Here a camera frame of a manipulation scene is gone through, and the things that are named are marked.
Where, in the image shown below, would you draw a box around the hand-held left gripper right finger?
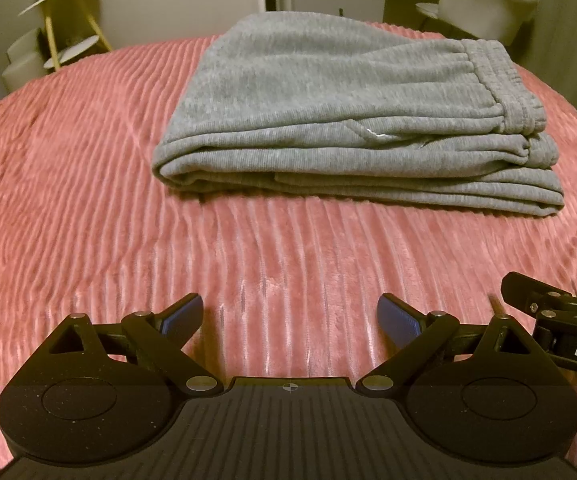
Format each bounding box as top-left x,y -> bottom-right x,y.
357,294 -> 536,398

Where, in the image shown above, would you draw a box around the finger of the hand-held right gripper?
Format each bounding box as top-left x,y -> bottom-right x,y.
501,272 -> 577,317

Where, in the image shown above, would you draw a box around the pink ribbed blanket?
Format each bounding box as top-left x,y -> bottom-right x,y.
0,22 -> 577,480

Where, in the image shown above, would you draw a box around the white scalloped chair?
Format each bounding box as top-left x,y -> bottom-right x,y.
1,27 -> 56,96
415,0 -> 540,53

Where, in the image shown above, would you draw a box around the gold tiered stand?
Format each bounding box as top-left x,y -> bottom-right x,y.
17,0 -> 114,72

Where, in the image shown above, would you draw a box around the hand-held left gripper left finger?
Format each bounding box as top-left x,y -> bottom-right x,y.
48,292 -> 225,399

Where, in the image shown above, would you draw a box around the grey pants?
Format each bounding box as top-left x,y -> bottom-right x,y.
152,12 -> 566,218

